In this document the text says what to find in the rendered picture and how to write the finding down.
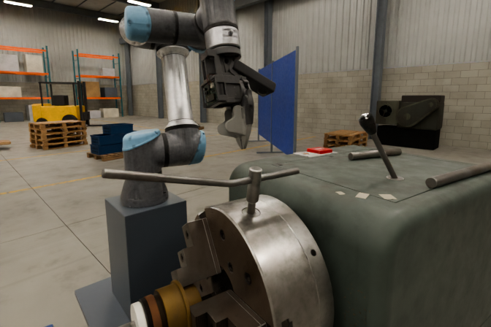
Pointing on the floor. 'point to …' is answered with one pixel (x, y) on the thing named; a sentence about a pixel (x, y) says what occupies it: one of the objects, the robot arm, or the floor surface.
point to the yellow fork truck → (42, 112)
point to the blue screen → (280, 104)
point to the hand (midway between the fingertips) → (245, 143)
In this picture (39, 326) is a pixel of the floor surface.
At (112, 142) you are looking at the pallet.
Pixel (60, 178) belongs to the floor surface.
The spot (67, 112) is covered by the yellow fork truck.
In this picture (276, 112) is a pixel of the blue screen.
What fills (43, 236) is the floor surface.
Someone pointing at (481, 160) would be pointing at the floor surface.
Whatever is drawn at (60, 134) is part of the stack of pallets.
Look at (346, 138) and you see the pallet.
